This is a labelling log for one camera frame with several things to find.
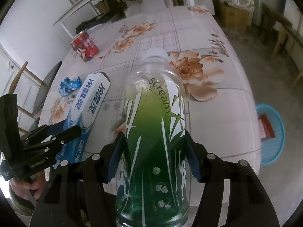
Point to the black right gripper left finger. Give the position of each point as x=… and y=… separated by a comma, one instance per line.
x=75, y=191

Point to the white foam sheet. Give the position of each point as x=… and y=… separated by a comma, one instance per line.
x=146, y=6

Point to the blue toothpaste box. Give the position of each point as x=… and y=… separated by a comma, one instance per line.
x=83, y=113

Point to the green clear plastic bottle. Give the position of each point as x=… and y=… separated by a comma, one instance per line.
x=152, y=181

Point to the white plastic bag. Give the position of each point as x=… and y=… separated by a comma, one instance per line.
x=247, y=5

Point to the red drink can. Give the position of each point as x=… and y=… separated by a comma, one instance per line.
x=84, y=46

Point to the blue crumpled wrapper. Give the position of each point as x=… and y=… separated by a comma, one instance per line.
x=67, y=86

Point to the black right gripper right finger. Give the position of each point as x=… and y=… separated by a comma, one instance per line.
x=249, y=203

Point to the floral tablecloth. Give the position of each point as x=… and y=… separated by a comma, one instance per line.
x=219, y=106

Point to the left hand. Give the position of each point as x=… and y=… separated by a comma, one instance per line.
x=21, y=186

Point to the wooden chair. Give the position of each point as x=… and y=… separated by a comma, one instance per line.
x=269, y=17

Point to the blue plastic trash basket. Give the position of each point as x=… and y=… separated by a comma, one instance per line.
x=273, y=145

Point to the cardboard box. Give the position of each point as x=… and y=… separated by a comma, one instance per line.
x=234, y=18

